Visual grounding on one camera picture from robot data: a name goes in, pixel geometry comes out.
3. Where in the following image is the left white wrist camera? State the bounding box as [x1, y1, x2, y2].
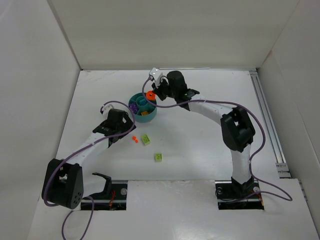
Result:
[100, 104, 114, 119]

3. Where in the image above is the orange round lego piece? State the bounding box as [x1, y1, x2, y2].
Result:
[146, 91, 156, 101]

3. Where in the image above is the green lego brick right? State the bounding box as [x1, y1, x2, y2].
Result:
[154, 153, 163, 162]

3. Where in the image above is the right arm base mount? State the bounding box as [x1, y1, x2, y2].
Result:
[215, 180, 265, 210]

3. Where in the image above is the small orange lego piece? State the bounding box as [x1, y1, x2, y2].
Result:
[132, 136, 139, 143]

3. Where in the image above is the green lego brick left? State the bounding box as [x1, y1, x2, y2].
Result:
[141, 134, 151, 146]

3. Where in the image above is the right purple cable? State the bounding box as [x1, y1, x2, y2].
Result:
[141, 76, 293, 203]

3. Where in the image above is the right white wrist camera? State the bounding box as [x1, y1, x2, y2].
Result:
[148, 67, 163, 88]

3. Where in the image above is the teal round divided container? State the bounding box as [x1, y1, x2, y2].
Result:
[128, 93, 157, 123]

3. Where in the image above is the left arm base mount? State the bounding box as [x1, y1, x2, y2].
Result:
[91, 180, 128, 211]

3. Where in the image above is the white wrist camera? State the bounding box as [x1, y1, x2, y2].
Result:
[148, 67, 163, 88]
[100, 104, 114, 119]

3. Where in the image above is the long teal lego brick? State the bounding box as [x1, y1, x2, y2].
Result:
[139, 99, 148, 106]

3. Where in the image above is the long purple lego brick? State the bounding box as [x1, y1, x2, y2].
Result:
[129, 102, 139, 115]

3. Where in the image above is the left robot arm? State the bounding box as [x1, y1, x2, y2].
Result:
[41, 108, 136, 210]

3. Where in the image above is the aluminium rail right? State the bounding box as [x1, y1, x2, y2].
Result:
[249, 70, 292, 179]

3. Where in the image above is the green lego brick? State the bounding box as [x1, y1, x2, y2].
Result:
[154, 153, 163, 162]
[141, 134, 151, 146]

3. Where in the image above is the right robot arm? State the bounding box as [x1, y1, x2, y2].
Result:
[148, 68, 256, 194]

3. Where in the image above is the long yellow lego brick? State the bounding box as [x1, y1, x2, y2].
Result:
[141, 111, 149, 116]

